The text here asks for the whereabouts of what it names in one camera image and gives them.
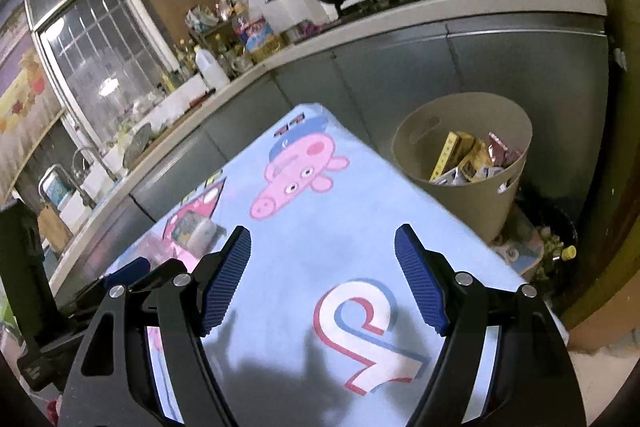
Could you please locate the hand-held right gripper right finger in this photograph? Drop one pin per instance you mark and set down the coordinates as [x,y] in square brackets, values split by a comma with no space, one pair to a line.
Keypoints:
[425,287]

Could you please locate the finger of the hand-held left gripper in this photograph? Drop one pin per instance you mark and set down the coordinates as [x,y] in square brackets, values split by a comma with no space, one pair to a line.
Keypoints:
[127,269]
[167,268]

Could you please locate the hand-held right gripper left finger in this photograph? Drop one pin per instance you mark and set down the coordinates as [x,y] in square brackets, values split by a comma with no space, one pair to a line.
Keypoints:
[227,279]

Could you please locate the beige plastic bin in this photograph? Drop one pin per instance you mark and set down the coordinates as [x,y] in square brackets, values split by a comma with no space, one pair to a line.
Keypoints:
[465,212]

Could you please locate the teal and yellow snack packet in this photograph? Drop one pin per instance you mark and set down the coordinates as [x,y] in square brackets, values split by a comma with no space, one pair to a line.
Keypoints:
[192,229]

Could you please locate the wooden cutting board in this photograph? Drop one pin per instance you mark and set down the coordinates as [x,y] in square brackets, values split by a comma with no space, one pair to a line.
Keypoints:
[54,229]

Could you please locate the blue cartoon pig printed blanket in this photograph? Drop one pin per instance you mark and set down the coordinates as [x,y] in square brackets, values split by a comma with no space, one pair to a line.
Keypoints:
[325,227]

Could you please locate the grey round plate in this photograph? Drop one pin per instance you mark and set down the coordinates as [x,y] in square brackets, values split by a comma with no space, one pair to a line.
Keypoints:
[136,147]

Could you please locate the chrome faucet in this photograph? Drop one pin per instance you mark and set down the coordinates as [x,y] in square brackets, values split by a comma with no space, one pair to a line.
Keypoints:
[85,149]

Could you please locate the brown yellow snack packet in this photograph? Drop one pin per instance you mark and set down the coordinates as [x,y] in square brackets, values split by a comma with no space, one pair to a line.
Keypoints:
[475,159]

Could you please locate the yellow cardboard box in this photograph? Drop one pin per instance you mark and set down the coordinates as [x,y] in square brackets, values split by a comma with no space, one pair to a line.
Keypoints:
[450,152]

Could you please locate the yellow bottle cap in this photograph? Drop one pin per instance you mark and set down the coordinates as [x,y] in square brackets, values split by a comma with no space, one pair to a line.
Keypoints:
[569,252]

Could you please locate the black garbage bag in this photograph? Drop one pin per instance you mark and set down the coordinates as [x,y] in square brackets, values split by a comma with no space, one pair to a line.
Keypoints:
[560,222]

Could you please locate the red snack packet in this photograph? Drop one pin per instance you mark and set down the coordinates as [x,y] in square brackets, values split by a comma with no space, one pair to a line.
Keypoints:
[502,149]

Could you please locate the white foam box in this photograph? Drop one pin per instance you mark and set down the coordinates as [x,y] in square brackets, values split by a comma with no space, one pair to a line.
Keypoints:
[180,99]

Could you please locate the white plastic bottle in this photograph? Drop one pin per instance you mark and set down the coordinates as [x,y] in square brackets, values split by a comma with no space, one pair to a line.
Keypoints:
[212,69]

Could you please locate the metal framed grid window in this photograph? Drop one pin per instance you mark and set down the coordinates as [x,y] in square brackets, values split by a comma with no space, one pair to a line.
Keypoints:
[100,57]

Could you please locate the grey kitchen counter cabinets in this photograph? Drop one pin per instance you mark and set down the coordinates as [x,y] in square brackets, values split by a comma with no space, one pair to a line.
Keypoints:
[400,57]

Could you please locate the blue and yellow package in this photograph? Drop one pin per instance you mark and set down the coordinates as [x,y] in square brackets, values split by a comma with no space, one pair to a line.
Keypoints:
[260,39]

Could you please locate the group of condiment bottles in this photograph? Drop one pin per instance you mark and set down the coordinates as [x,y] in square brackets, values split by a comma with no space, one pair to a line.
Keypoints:
[222,14]

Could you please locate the wall poster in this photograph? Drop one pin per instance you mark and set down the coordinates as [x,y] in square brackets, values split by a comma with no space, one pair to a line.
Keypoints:
[25,107]

